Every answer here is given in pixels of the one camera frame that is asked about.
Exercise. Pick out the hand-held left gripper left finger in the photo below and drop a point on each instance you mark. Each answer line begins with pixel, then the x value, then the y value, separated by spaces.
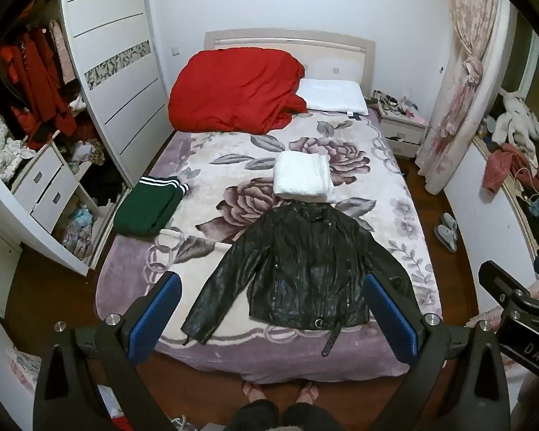
pixel 158 314

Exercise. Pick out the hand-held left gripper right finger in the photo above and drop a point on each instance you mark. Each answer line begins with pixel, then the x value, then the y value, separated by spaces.
pixel 390 318

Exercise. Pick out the black leather jacket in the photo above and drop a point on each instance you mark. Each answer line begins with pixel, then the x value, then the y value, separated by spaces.
pixel 305 260

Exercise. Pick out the pile of pastel clothes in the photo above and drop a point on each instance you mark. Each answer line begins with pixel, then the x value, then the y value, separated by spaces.
pixel 78 233

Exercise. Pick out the red hanging clothes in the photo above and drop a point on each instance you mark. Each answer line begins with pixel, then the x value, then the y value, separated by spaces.
pixel 40 81

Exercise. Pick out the grey slipper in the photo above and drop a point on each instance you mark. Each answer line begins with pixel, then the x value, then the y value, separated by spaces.
pixel 445 239
pixel 450 222

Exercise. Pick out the green pants with white stripes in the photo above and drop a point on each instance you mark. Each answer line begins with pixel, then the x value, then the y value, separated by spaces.
pixel 143 211

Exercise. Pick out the red white bag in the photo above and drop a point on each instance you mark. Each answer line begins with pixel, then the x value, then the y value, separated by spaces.
pixel 114 411

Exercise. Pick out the person's right foot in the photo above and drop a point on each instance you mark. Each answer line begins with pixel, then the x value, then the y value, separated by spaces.
pixel 307 393

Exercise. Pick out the person's foot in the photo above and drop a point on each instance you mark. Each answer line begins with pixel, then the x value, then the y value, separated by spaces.
pixel 307 393
pixel 255 393

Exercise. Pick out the person's left foot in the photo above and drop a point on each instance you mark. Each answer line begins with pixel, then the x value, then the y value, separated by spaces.
pixel 255 393

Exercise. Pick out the person's dark trousers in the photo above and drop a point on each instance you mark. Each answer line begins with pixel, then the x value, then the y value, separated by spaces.
pixel 260 420

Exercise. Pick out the white plush toy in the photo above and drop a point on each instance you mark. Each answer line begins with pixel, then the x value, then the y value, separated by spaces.
pixel 516 119

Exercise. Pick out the folded white towel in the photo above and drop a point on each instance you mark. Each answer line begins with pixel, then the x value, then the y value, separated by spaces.
pixel 303 175

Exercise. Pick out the white drawer unit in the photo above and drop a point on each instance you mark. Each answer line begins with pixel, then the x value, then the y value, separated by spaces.
pixel 49 184

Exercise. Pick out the bed with floral blanket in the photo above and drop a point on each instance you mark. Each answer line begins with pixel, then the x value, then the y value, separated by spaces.
pixel 233 161

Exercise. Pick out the leopard print garment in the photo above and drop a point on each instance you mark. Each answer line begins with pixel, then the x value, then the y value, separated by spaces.
pixel 90 152

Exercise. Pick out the white nightstand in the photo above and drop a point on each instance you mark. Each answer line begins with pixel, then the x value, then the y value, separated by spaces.
pixel 402 132

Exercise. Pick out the pink floral curtain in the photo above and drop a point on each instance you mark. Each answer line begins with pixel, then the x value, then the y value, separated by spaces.
pixel 462 76

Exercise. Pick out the clutter on nightstand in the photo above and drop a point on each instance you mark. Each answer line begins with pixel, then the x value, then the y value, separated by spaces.
pixel 393 101

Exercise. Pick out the white pillow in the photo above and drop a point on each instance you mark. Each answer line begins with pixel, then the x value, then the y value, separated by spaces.
pixel 332 96

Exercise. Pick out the floral bedding bundle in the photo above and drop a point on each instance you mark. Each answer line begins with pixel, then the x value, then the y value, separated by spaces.
pixel 0 143

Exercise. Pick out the red duvet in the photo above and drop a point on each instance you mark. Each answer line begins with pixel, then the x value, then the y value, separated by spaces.
pixel 238 90

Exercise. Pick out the beige bed headboard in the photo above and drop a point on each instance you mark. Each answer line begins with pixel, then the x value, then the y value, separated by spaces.
pixel 341 49

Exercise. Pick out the white wardrobe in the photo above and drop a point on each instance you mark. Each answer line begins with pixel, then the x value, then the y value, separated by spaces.
pixel 112 31

